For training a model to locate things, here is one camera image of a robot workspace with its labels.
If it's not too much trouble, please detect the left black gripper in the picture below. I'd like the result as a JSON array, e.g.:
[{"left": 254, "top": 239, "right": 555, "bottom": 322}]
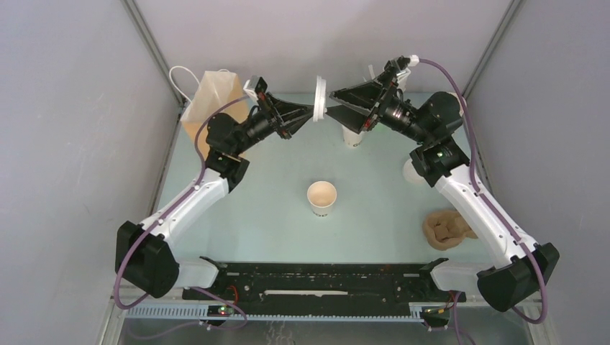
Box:
[{"left": 232, "top": 93, "right": 319, "bottom": 156}]

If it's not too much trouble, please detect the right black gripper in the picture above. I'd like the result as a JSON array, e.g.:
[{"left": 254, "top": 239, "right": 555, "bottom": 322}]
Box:
[{"left": 326, "top": 65, "right": 431, "bottom": 145}]

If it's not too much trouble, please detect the white paper cup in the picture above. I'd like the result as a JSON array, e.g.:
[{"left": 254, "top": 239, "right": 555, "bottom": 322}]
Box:
[
  {"left": 342, "top": 126, "right": 365, "bottom": 148},
  {"left": 306, "top": 181, "right": 337, "bottom": 217}
]

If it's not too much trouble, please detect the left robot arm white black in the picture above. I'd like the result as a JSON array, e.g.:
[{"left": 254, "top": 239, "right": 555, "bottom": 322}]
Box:
[{"left": 114, "top": 88, "right": 325, "bottom": 300}]

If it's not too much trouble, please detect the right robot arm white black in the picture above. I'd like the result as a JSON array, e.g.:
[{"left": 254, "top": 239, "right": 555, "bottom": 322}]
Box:
[{"left": 327, "top": 55, "right": 560, "bottom": 313}]

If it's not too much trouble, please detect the stack of white plastic lids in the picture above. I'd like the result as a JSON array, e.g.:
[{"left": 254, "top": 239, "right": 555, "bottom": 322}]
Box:
[{"left": 402, "top": 158, "right": 425, "bottom": 184}]

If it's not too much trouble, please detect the stack of white paper cups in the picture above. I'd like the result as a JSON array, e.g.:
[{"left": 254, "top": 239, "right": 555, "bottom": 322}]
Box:
[{"left": 449, "top": 92, "right": 464, "bottom": 117}]

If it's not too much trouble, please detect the brown pulp cup carrier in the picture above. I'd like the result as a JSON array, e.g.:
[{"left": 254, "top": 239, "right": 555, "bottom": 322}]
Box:
[{"left": 422, "top": 210, "right": 478, "bottom": 251}]

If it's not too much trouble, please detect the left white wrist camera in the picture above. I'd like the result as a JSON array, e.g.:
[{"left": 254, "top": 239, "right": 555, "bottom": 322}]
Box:
[{"left": 243, "top": 75, "right": 268, "bottom": 101}]

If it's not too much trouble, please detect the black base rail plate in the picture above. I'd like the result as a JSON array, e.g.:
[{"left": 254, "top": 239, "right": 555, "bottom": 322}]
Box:
[{"left": 207, "top": 262, "right": 454, "bottom": 316}]

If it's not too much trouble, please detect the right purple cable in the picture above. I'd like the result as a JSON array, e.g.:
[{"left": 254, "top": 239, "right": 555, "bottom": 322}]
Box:
[{"left": 418, "top": 57, "right": 549, "bottom": 326}]

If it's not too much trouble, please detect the purple cable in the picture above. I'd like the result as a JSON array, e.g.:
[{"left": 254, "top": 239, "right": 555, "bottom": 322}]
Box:
[
  {"left": 113, "top": 94, "right": 251, "bottom": 311},
  {"left": 418, "top": 57, "right": 549, "bottom": 326}
]

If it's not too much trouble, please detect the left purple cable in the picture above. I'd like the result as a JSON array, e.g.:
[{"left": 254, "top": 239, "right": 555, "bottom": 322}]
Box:
[{"left": 113, "top": 94, "right": 251, "bottom": 311}]

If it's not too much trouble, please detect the white cable duct strip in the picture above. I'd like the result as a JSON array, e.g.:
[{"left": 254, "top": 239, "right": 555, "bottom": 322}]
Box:
[{"left": 127, "top": 303, "right": 423, "bottom": 322}]

